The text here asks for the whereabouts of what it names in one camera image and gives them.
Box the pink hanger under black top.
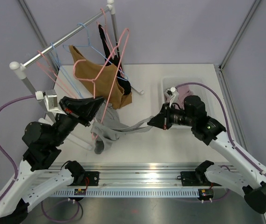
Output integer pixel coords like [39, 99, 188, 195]
[97, 8, 120, 65]

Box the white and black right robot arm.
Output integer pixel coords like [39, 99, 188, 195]
[147, 96, 266, 214]

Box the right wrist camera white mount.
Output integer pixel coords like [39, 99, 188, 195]
[164, 87, 179, 106]

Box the metal clothes rack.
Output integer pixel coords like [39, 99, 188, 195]
[8, 0, 145, 151]

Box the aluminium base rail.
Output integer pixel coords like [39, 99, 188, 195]
[30, 162, 247, 189]

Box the white plastic basket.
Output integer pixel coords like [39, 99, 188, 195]
[160, 76, 215, 117]

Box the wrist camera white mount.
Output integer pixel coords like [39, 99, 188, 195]
[164, 87, 179, 106]
[35, 89, 61, 113]

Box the purple floor cable left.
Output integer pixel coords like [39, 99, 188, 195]
[41, 198, 84, 222]

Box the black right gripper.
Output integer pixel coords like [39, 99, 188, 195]
[148, 102, 196, 130]

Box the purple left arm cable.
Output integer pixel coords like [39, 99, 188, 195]
[0, 94, 39, 215]

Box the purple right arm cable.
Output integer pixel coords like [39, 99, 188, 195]
[174, 82, 266, 212]

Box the white slotted cable duct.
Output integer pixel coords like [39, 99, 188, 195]
[51, 188, 199, 198]

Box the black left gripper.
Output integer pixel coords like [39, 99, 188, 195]
[50, 96, 106, 147]

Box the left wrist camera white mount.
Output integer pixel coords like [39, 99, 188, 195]
[35, 89, 61, 113]

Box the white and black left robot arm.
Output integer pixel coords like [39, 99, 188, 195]
[0, 97, 104, 224]

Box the black tank top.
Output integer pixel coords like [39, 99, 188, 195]
[98, 24, 131, 96]

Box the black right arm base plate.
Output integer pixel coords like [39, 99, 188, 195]
[177, 171, 213, 187]

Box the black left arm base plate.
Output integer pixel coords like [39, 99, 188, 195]
[71, 171, 100, 187]

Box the grey tank top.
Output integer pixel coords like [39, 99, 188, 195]
[91, 100, 153, 154]

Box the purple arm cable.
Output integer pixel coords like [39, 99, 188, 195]
[174, 82, 266, 212]
[0, 94, 39, 215]

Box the brown tank top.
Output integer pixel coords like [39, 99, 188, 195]
[69, 45, 132, 109]

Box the mauve pink tank top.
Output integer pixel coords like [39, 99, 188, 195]
[176, 85, 194, 103]

